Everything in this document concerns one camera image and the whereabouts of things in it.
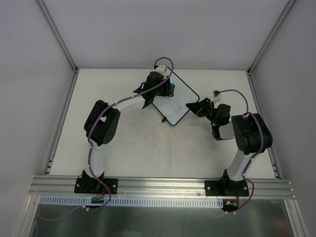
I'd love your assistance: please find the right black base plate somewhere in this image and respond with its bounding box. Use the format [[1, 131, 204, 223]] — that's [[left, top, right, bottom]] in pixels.
[[204, 180, 249, 197]]

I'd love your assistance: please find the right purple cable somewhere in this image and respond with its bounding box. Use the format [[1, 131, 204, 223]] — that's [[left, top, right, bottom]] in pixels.
[[219, 89, 269, 215]]

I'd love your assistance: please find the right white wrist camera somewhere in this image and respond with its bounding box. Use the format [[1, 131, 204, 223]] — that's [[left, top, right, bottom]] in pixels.
[[211, 90, 221, 103]]

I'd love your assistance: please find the white slotted cable duct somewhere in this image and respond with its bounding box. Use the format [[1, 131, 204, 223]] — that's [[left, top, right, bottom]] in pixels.
[[39, 195, 224, 208]]

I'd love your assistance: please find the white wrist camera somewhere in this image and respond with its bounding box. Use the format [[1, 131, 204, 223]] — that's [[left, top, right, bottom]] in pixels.
[[211, 90, 221, 103], [154, 65, 167, 77]]

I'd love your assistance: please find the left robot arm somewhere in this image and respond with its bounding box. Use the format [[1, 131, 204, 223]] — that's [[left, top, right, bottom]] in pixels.
[[79, 65, 175, 194]]

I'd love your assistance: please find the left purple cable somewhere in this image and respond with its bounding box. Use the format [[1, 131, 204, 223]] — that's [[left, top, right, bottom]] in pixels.
[[38, 57, 175, 220]]

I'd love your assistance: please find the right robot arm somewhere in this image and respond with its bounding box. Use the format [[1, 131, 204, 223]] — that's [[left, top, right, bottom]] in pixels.
[[186, 98, 273, 197]]

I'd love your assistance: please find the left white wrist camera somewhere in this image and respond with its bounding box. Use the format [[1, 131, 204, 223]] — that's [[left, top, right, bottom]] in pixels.
[[154, 65, 167, 77]]

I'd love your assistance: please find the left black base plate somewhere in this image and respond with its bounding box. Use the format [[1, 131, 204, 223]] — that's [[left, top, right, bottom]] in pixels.
[[74, 177, 119, 195]]

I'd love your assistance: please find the aluminium front rail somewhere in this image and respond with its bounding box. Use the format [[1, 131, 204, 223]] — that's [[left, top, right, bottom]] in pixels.
[[28, 175, 296, 199]]

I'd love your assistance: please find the small black-framed whiteboard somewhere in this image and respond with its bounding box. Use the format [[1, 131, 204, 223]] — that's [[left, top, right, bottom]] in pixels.
[[153, 73, 199, 126]]

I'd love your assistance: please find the left aluminium frame post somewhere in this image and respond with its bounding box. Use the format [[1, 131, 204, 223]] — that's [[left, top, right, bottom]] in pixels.
[[36, 0, 78, 73]]

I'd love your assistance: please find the purple cable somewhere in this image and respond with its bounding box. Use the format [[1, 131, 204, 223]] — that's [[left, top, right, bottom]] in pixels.
[[219, 89, 269, 215], [38, 57, 175, 220]]

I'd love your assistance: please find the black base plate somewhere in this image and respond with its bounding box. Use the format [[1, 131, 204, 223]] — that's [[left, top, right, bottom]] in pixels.
[[74, 177, 119, 195], [204, 180, 249, 197]]

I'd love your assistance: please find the right aluminium frame post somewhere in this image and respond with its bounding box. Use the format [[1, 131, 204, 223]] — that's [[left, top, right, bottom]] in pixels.
[[247, 0, 296, 75]]

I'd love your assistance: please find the aluminium frame post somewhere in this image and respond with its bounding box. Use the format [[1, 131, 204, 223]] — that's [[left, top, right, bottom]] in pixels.
[[36, 0, 78, 73], [247, 0, 296, 75]]

